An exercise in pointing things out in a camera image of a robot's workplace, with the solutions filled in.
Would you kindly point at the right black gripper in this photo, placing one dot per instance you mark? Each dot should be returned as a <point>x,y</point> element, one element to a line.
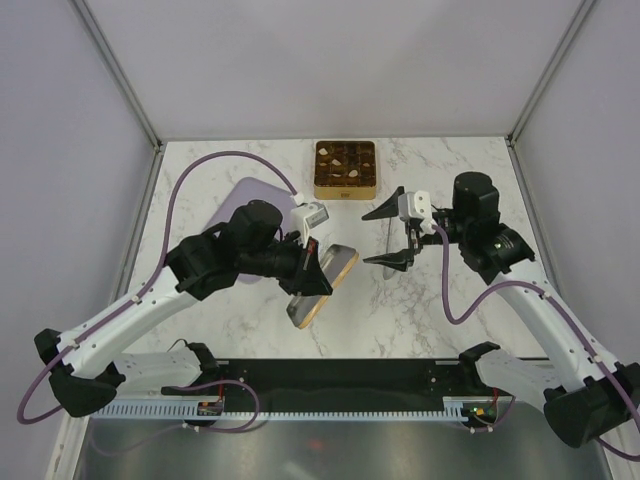
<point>402,259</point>

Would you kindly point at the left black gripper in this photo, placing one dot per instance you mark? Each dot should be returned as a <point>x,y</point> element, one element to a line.
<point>307,278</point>

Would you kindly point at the dark metal tin lid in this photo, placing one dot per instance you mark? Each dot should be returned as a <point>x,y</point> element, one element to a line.
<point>335,263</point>

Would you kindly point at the metal tongs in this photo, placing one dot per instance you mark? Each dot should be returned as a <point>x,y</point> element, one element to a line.
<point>394,243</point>

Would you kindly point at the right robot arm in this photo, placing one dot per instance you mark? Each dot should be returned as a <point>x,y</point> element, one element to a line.
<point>589,392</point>

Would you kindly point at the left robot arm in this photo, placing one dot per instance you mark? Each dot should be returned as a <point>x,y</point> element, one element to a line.
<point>88,366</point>

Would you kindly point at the gold chocolate tin box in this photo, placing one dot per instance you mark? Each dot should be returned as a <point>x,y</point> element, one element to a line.
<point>357,155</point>

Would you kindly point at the lilac plastic tray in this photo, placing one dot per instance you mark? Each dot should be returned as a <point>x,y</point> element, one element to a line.
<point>248,220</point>

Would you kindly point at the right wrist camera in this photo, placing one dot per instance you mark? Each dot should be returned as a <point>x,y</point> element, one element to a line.
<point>415,209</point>

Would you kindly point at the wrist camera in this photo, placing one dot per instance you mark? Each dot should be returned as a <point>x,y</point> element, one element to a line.
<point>415,209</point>
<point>305,216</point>

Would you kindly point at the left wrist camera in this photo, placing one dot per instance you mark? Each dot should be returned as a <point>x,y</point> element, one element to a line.
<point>305,216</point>

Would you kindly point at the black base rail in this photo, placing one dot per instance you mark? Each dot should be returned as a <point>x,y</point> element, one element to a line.
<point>350,384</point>

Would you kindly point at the white cable duct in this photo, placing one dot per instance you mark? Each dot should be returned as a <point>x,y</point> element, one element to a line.
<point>453,410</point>

